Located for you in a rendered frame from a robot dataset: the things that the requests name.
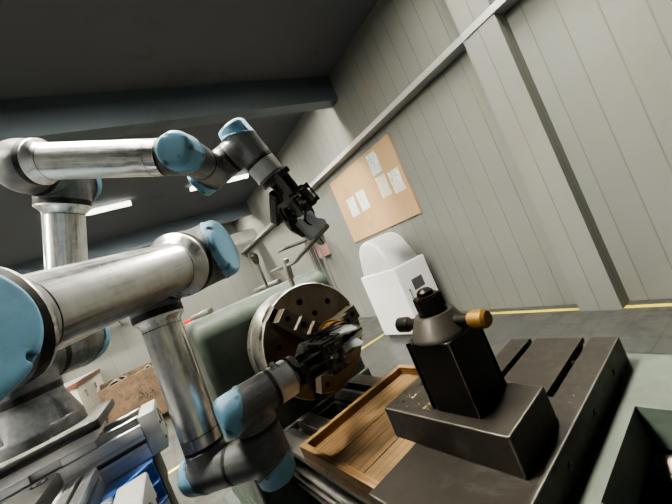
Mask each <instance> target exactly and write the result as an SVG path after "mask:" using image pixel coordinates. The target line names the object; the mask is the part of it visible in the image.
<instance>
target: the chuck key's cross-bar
mask: <svg viewBox="0 0 672 504"><path fill-rule="evenodd" d="M329 227H330V226H329V224H325V225H324V227H323V228H322V229H321V230H320V231H319V232H318V233H317V234H316V236H315V237H314V238H313V239H312V240H311V241H310V242H309V243H308V245H307V246H306V247H305V248H304V249H303V250H302V251H301V252H300V254H299V255H298V256H297V257H296V258H295V259H294V260H293V261H291V262H289V263H287V264H286V266H287V267H290V266H293V265H295V264H296V263H297V262H298V261H299V260H300V259H301V258H302V257H303V256H304V255H305V254H306V252H307V251H308V250H309V249H310V248H311V247H312V246H313V245H314V244H315V243H316V242H317V240H318V239H319V238H320V237H321V236H322V235H323V234H324V233H325V232H326V231H327V230H328V228H329ZM283 269H284V268H283V265H282V266H280V267H278V268H276V269H273V270H271V271H270V274H274V273H276V272H278V271H281V270H283Z"/></svg>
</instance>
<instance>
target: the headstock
mask: <svg viewBox="0 0 672 504"><path fill-rule="evenodd" d="M293 280H294V283H295V286H297V285H300V284H303V283H321V284H325V285H328V286H330V287H331V285H330V283H329V281H328V279H327V277H326V276H325V275H324V274H323V273H322V272H320V271H318V270H313V271H310V272H307V273H305V274H302V275H300V276H298V277H296V278H294V279H293ZM288 288H291V286H290V283H289V281H288V280H287V282H286V281H285V282H282V283H280V284H278V285H275V286H273V287H272V288H269V289H267V290H265V291H264V290H263V291H260V292H258V293H255V294H253V295H251V296H248V297H246V298H244V299H242V300H239V301H237V302H235V303H232V304H230V305H228V306H226V307H223V308H221V309H219V310H216V311H214V312H213V313H211V314H208V315H206V316H203V317H201V318H198V320H197V319H196V321H194V320H193V321H194V322H191V323H189V324H187V325H184V326H185V329H186V332H187V335H188V338H189V340H190V343H191V346H192V349H193V351H194V354H195V357H196V360H197V363H198V365H199V368H200V371H201V374H202V377H203V379H204V382H205V385H206V388H207V391H208V393H209V396H210V399H211V402H212V404H214V402H215V400H216V399H217V398H218V397H220V396H222V395H223V394H225V393H226V392H228V391H229V390H231V389H232V387H234V386H237V385H239V384H240V382H241V383H242V382H244V381H245V380H247V379H249V378H251V377H252V376H254V375H256V373H255V372H254V370H253V368H252V366H251V363H250V360H249V356H248V351H247V336H248V330H249V326H250V323H251V320H252V318H253V316H254V314H255V312H256V311H257V309H258V308H259V307H260V305H261V304H262V303H263V302H264V301H265V300H266V299H268V298H269V297H270V296H272V295H273V294H275V293H277V292H280V291H282V290H285V289H288ZM228 336H229V338H228ZM225 338H226V339H225ZM232 339H233V340H232ZM221 340H222V341H221ZM224 340H225V341H224ZM220 341H221V342H220ZM224 342H226V344H225V343H224ZM231 345H232V346H231ZM224 346H225V347H226V348H225V347H224ZM230 346H231V347H230ZM240 346H241V347H240ZM236 347H237V348H236ZM232 349H234V350H232ZM238 349H239V350H238ZM234 352H236V353H234ZM228 353H229V354H228ZM234 357H235V358H234ZM248 361H249V362H248ZM232 363H233V364H232ZM246 363H247V364H246ZM232 365H233V366H232ZM234 365H235V366H234ZM242 365H243V366H244V367H245V368H244V367H243V366H242ZM248 366H249V368H248ZM364 368H365V365H364V363H363V360H362V358H361V356H360V359H359V362H358V365H357V367H356V370H355V372H354V374H353V375H352V377H351V378H353V377H354V376H355V375H357V374H358V373H359V372H361V371H362V370H363V369H364ZM241 370H242V371H241ZM237 377H238V378H237ZM242 377H243V378H244V379H243V378H242ZM245 378H246V379H245ZM351 378H350V379H351ZM325 398H326V397H325V396H322V397H317V398H315V400H302V399H299V398H295V397H292V398H291V399H289V400H288V401H287V402H285V403H284V404H282V405H280V406H279V407H277V408H276V409H275V411H276V412H275V413H276V415H278V416H277V417H278V420H280V424H281V427H282V429H283V430H284V429H285V428H286V427H288V426H289V425H290V424H292V423H293V422H294V421H296V420H297V419H298V418H300V417H301V416H302V415H304V414H305V413H306V412H308V411H309V410H310V409H312V408H313V407H314V406H316V405H317V404H318V403H319V402H321V401H322V400H323V399H325ZM284 405H286V406H284ZM282 406H283V407H282ZM285 407H286V408H285ZM287 407H288V408H287ZM285 410H286V412H285ZM281 411H283V412H282V414H281ZM279 412H280V413H279ZM284 412H285V413H284ZM288 412H289V413H288ZM286 413H287V414H286ZM279 415H280V416H279ZM279 417H280V418H281V419H280V418H279ZM282 417H283V418H282ZM286 417H287V418H288V419H287V418H286ZM286 419H287V420H286ZM284 421H285V422H284Z"/></svg>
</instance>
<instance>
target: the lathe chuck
mask: <svg viewBox="0 0 672 504"><path fill-rule="evenodd" d="M349 303H350V302H349V301H348V300H347V298H346V297H345V296H344V295H343V294H341V293H340V292H339V291H338V290H336V289H334V288H333V287H330V286H328V285H325V284H321V283H303V284H300V285H297V286H294V287H291V288H288V289H285V290H283V291H281V292H279V293H277V294H275V295H274V296H273V297H271V298H270V299H269V300H268V301H267V302H266V303H265V304H264V306H263V307H262V308H261V310H260V311H259V313H258V315H257V317H256V319H255V322H254V325H253V329H252V334H251V352H252V357H253V361H254V364H255V366H256V369H257V371H258V372H261V371H262V370H264V369H266V368H268V367H270V366H269V363H270V362H274V363H276V362H278V361H279V360H283V359H284V358H286V357H287V356H292V357H295V354H296V351H297V347H298V344H300V343H302V339H301V338H299V337H298V336H296V335H294V334H292V333H290V332H288V331H286V330H284V329H282V328H281V327H279V326H277V325H275V324H273V323H271V322H269V321H267V320H265V318H266V316H267V314H268V312H269V309H270V308H271V307H272V308H276V309H278V310H281V309H287V310H288V311H290V312H292V313H294V314H296V315H297V316H304V317H306V318H307V319H309V320H311V321H317V322H319V323H321V324H323V323H324V322H325V321H328V320H329V319H331V318H332V317H333V316H334V315H336V314H337V313H338V312H339V311H341V310H342V309H343V308H344V307H345V306H347V305H348V304H349ZM361 348H362V345H361V346H359V347H356V348H355V349H354V350H353V351H352V352H351V353H348V354H347V358H346V359H345V360H346V361H349V362H352V364H350V365H349V366H348V367H346V368H345V369H343V370H342V371H341V372H339V373H338V374H336V375H335V376H333V377H334V389H335V391H334V392H329V393H327V395H326V396H325V397H329V396H331V395H333V394H335V393H336V392H338V391H339V390H340V389H342V388H343V387H344V386H345V385H346V383H347V382H348V381H349V380H350V378H351V377H352V375H353V374H354V372H355V370H356V367H357V365H358V362H359V359H360V355H361ZM346 361H345V362H346ZM294 397H295V398H299V399H302V400H315V393H314V380H313V381H312V382H310V383H309V384H307V385H306V387H305V388H303V389H302V390H300V391H299V393H298V394H297V395H295V396H294Z"/></svg>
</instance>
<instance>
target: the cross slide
mask: <svg viewBox="0 0 672 504"><path fill-rule="evenodd" d="M584 342H585V341H584V338H583V337H581V338H536V339H535V341H534V342H533V343H532V341H531V339H530V338H527V339H511V340H510V341H509V342H508V343H507V344H506V345H505V346H504V347H503V349H502V350H501V351H500V352H499V353H498V354H497V355H496V356H495V358H496V360H497V362H498V365H499V367H500V369H501V371H502V374H503V376H504V378H505V381H506V382H510V381H511V382H514V383H515V384H525V385H535V386H543V387H544V389H545V391H546V393H547V396H548V398H549V400H550V403H551V405H552V407H553V410H554V412H555V414H556V417H557V419H558V421H559V423H558V425H557V427H556V429H555V431H554V432H553V434H552V436H551V438H550V439H549V441H548V443H547V445H546V447H545V448H544V450H543V452H542V454H541V456H540V457H539V459H538V461H537V463H536V464H535V466H534V468H533V470H532V472H531V473H530V475H529V477H528V479H523V478H520V477H517V476H514V475H511V474H508V473H505V472H502V471H499V470H496V469H493V468H490V467H487V466H484V465H481V464H478V463H475V462H472V461H469V460H466V459H463V458H460V457H457V456H454V455H451V454H448V453H445V452H442V451H439V450H436V449H433V448H430V447H427V446H424V445H421V444H418V443H415V444H414V445H413V446H412V447H411V449H410V450H409V451H408V452H407V453H406V454H405V455H404V456H403V457H402V458H401V459H400V461H399V462H398V463H397V464H396V465H395V466H394V467H393V468H392V469H391V470H390V471H389V472H388V474H387V475H386V476H385V477H384V478H383V479H382V480H381V481H380V482H379V483H378V484H377V486H376V487H375V488H374V489H373V490H372V491H371V492H370V493H369V496H370V498H371V501H372V503H373V504H568V503H569V501H570V499H571V496H572V494H573V492H574V489H575V487H576V485H577V482H578V480H579V478H580V475H581V473H582V471H583V468H584V466H585V464H586V461H587V459H588V457H589V455H590V452H591V450H592V448H593V445H594V443H595V441H596V438H597V436H598V434H599V431H600V429H601V427H602V424H603V422H604V420H605V417H606V415H607V413H608V410H609V408H610V406H611V403H612V401H613V399H614V397H615V394H616V392H617V390H618V387H619V385H620V383H621V380H622V378H623V376H624V373H625V371H626V369H627V366H628V364H629V359H628V357H627V355H626V352H625V350H624V348H623V345H622V343H621V341H620V339H619V337H590V339H589V341H588V342H587V344H586V346H583V344H584ZM531 343H532V344H531ZM608 347H609V348H608ZM508 352H509V353H508ZM534 354H535V355H534ZM546 356H547V357H546ZM527 358H528V359H527ZM525 359H527V360H525ZM573 361H574V362H573ZM572 362H573V363H572ZM552 363H554V364H552ZM514 368H515V369H514ZM518 374H519V375H518ZM511 382H510V383H511ZM578 386H579V387H578ZM547 389H549V390H547ZM573 394H574V396H573ZM569 402H572V403H569ZM574 406H575V407H574ZM557 410H558V411H557Z"/></svg>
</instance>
